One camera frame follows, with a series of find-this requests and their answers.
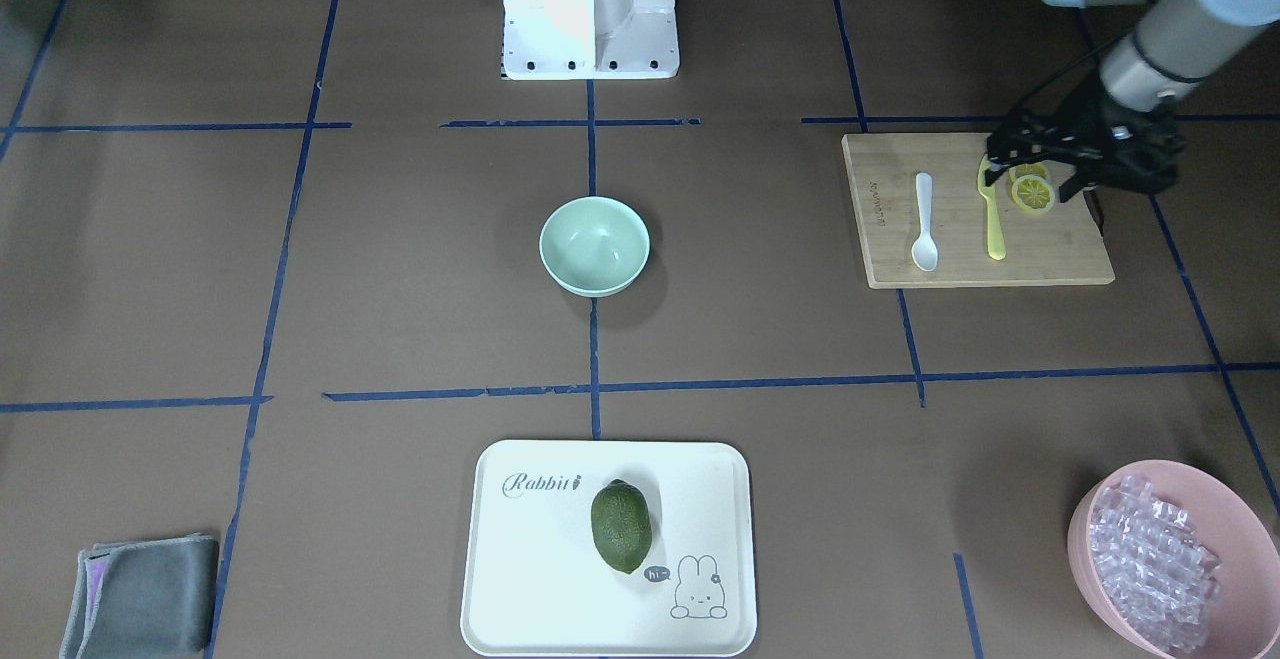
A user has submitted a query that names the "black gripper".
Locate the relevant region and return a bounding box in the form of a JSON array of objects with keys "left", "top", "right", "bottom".
[{"left": 980, "top": 68, "right": 1187, "bottom": 203}]

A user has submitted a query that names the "white plastic spoon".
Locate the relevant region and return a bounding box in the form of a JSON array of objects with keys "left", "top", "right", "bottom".
[{"left": 910, "top": 171, "right": 940, "bottom": 273}]

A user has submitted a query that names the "mint green bowl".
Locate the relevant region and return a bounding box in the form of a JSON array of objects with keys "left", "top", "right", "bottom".
[{"left": 538, "top": 197, "right": 652, "bottom": 298}]

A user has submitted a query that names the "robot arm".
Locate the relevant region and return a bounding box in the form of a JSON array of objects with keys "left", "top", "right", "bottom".
[{"left": 978, "top": 0, "right": 1279, "bottom": 202}]

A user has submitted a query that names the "pink bowl of ice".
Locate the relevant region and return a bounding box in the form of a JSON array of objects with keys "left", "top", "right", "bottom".
[{"left": 1066, "top": 459, "right": 1279, "bottom": 658}]

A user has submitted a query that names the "lemon slice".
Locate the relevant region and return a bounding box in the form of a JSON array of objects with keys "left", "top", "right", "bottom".
[
  {"left": 1009, "top": 173, "right": 1057, "bottom": 216},
  {"left": 1009, "top": 163, "right": 1051, "bottom": 180}
]

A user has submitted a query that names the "wooden cutting board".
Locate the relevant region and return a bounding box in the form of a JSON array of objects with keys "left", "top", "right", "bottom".
[{"left": 842, "top": 132, "right": 1115, "bottom": 289}]

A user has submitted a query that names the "yellow plastic knife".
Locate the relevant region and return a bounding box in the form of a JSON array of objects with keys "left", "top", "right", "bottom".
[{"left": 975, "top": 156, "right": 1007, "bottom": 261}]

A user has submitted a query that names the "green avocado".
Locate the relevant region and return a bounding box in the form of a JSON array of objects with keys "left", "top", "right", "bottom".
[{"left": 589, "top": 479, "right": 653, "bottom": 575}]

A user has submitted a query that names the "cream rabbit tray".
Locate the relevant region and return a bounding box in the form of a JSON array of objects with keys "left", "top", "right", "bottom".
[{"left": 460, "top": 440, "right": 758, "bottom": 658}]

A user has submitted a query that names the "folded grey cloth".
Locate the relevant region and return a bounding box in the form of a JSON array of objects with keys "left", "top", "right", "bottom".
[{"left": 58, "top": 534, "right": 219, "bottom": 658}]

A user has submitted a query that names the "white camera pole mount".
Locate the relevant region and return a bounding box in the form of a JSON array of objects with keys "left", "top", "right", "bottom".
[{"left": 500, "top": 0, "right": 681, "bottom": 81}]

